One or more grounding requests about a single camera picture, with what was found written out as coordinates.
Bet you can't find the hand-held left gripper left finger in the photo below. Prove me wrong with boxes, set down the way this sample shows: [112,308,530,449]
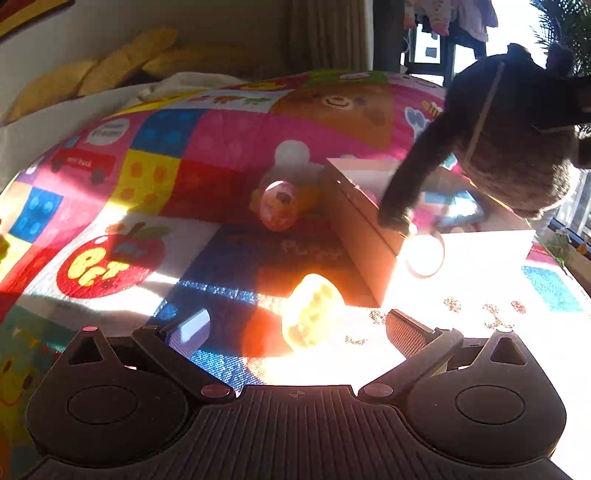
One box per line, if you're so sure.
[58,308,237,403]

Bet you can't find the pink plastic basket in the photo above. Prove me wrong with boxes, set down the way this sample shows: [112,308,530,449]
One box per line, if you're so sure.
[280,272,345,350]

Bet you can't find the yellow pillow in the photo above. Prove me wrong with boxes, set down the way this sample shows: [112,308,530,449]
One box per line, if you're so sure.
[6,59,100,123]
[78,28,179,97]

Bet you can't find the framed wall picture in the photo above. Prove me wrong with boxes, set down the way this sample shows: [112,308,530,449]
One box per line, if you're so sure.
[0,0,75,40]

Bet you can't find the white cardboard box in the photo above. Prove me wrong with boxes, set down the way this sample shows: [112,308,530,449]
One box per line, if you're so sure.
[322,157,537,308]

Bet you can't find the beige curtain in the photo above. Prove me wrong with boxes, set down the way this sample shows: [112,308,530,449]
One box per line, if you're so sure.
[288,0,375,73]

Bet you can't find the green palm plant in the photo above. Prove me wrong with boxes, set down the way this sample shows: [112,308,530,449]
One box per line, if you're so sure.
[530,0,591,77]

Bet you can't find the pink cartoon toy ball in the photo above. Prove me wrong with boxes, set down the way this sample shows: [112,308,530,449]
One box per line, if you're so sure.
[258,180,297,233]

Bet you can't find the hanging clothes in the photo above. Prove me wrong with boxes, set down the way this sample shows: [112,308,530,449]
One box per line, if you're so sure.
[403,0,500,43]

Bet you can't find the colourful printed play mat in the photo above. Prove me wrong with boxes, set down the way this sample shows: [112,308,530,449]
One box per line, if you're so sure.
[0,69,591,480]

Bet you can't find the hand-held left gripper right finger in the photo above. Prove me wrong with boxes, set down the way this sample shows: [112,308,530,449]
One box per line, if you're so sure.
[358,309,533,402]

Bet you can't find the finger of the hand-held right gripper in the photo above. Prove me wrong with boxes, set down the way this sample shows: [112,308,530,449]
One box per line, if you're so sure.
[574,135,591,169]

